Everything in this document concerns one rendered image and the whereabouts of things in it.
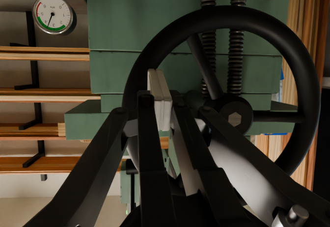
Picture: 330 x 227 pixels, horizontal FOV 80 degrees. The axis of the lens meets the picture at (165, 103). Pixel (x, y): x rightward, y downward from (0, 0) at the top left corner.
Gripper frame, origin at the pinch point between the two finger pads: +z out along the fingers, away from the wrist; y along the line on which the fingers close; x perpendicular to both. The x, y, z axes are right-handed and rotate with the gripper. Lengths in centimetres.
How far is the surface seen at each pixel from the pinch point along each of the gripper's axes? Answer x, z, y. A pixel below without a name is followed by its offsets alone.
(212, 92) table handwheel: -2.7, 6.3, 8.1
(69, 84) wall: -114, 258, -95
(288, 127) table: -18.9, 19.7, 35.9
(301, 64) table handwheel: 1.1, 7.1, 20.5
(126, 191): -64, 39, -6
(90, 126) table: -17.5, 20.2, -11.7
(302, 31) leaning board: -10, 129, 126
